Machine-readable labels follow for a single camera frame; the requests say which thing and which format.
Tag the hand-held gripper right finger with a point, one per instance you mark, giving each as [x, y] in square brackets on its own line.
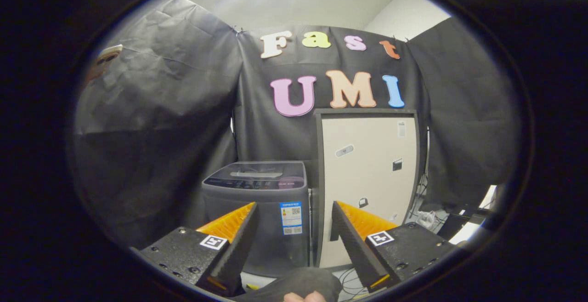
[351, 242]

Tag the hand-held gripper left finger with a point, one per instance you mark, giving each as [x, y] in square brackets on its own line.
[239, 247]

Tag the grey washing machine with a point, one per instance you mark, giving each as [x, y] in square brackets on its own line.
[271, 210]

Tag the person's dark sleeve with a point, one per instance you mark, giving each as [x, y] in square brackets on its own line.
[294, 281]

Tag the black stand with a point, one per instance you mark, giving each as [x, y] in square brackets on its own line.
[459, 221]

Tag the black backdrop cloth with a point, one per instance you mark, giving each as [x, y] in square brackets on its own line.
[174, 109]

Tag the pale rimmed device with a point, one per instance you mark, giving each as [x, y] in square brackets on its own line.
[104, 58]

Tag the beige cabinet with dark frame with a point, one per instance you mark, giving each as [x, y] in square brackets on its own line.
[367, 168]

